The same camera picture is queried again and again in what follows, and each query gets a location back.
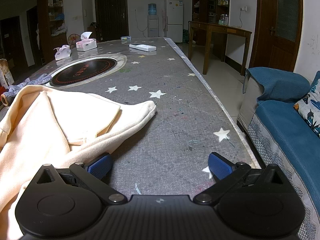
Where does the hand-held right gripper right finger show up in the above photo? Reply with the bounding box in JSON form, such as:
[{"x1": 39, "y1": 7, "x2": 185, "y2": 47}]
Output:
[{"x1": 193, "y1": 152, "x2": 290, "y2": 205}]

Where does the round black induction cooktop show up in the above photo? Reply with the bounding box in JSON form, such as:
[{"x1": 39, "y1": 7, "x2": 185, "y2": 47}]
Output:
[{"x1": 45, "y1": 53, "x2": 128, "y2": 88}]

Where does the white water dispenser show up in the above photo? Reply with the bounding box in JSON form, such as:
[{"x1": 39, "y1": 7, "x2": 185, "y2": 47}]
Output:
[{"x1": 147, "y1": 15, "x2": 159, "y2": 37}]

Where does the pink round fan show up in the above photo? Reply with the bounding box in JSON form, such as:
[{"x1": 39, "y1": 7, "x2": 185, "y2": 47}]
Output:
[{"x1": 67, "y1": 33, "x2": 82, "y2": 49}]

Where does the butterfly print pillow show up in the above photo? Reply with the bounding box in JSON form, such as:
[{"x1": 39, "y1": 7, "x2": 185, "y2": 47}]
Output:
[{"x1": 294, "y1": 70, "x2": 320, "y2": 138}]

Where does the wooden arch cabinet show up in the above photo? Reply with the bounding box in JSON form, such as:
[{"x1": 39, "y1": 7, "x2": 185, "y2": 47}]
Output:
[{"x1": 0, "y1": 0, "x2": 68, "y2": 68}]

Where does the printed cardboard box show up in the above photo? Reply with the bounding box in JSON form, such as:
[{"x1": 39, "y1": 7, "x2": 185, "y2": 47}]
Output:
[{"x1": 0, "y1": 59, "x2": 14, "y2": 89}]

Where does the dark wooden door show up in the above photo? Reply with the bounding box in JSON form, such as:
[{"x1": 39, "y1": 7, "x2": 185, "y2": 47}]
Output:
[{"x1": 94, "y1": 0, "x2": 129, "y2": 43}]

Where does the white remote control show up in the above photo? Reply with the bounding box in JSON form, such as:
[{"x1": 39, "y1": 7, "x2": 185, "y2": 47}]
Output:
[{"x1": 129, "y1": 43, "x2": 157, "y2": 52}]

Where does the wooden door with glass pane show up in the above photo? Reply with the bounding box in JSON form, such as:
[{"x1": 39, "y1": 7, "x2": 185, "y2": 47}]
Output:
[{"x1": 249, "y1": 0, "x2": 303, "y2": 72}]

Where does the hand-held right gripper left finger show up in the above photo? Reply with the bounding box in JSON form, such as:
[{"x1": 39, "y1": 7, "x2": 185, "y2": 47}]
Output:
[{"x1": 30, "y1": 152, "x2": 128, "y2": 206}]

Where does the blue white knit glove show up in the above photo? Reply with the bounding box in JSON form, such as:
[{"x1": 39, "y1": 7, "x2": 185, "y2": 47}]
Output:
[{"x1": 0, "y1": 74, "x2": 53, "y2": 105}]

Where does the pink white tissue box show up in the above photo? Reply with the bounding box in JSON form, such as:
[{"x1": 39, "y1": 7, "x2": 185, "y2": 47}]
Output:
[{"x1": 76, "y1": 32, "x2": 97, "y2": 52}]

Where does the cream sweatshirt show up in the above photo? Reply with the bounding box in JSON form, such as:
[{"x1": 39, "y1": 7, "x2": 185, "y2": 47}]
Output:
[{"x1": 0, "y1": 85, "x2": 157, "y2": 240}]

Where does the pink soft tissue pack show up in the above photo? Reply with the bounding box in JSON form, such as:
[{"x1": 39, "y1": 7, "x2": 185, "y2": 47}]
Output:
[{"x1": 54, "y1": 44, "x2": 72, "y2": 61}]

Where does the dark wooden display cabinet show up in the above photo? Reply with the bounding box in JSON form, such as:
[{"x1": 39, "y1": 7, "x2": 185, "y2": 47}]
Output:
[{"x1": 192, "y1": 0, "x2": 237, "y2": 45}]

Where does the blue sofa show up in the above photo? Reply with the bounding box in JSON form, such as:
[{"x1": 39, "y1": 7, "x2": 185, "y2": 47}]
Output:
[{"x1": 237, "y1": 67, "x2": 320, "y2": 240}]

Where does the white refrigerator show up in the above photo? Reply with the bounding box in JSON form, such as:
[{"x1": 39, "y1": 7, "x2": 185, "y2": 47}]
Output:
[{"x1": 164, "y1": 0, "x2": 184, "y2": 43}]

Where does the wooden side table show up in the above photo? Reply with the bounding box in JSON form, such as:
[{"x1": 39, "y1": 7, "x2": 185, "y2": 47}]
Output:
[{"x1": 187, "y1": 21, "x2": 252, "y2": 76}]

